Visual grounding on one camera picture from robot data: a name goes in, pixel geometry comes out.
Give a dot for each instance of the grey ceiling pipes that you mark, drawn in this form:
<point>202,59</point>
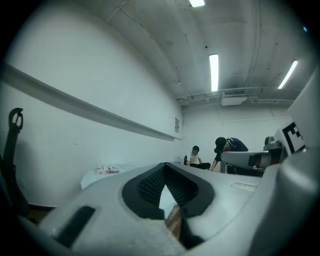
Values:
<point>265,100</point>

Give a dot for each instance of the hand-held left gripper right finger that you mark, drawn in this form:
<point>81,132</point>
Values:
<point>220,197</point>

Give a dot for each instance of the grey wall trunking rail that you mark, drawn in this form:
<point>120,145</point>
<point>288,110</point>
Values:
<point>82,107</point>

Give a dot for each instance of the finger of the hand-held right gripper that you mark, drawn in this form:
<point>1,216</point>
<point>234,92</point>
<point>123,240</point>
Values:
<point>237,158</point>

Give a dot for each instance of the wall notice sheet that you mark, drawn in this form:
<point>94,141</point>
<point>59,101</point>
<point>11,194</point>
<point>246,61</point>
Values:
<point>177,125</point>

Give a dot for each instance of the fluorescent ceiling light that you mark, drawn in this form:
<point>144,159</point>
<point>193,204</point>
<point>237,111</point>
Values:
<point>214,72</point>
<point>197,2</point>
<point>288,74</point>

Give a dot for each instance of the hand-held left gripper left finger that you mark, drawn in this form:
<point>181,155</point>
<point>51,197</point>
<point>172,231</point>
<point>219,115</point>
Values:
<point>105,200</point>

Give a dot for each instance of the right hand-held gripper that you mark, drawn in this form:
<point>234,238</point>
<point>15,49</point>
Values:
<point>307,110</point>

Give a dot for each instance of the red and white box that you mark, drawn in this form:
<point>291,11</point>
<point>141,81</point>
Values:
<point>108,170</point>

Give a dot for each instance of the white ceiling air conditioner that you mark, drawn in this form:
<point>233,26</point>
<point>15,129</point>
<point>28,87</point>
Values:
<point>233,98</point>

